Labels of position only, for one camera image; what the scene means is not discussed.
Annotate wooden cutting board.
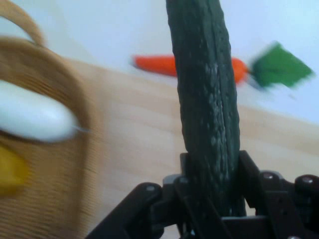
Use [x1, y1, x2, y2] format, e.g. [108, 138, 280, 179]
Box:
[62, 59, 319, 239]

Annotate orange toy carrot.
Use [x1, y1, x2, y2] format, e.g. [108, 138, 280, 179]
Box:
[132, 41, 315, 90]

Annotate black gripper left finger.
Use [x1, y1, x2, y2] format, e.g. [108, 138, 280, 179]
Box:
[86, 153, 222, 239]

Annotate white toy radish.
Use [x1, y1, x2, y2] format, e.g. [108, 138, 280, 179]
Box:
[0, 81, 79, 144]

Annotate yellow toy potato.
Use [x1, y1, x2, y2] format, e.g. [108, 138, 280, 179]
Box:
[0, 144, 29, 196]

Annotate woven wicker basket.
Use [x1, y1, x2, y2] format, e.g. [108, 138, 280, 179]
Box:
[0, 0, 100, 239]

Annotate dark green cucumber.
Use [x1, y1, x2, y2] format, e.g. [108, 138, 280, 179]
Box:
[165, 0, 247, 217]

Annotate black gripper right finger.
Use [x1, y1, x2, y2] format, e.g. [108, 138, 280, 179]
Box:
[238, 150, 319, 239]

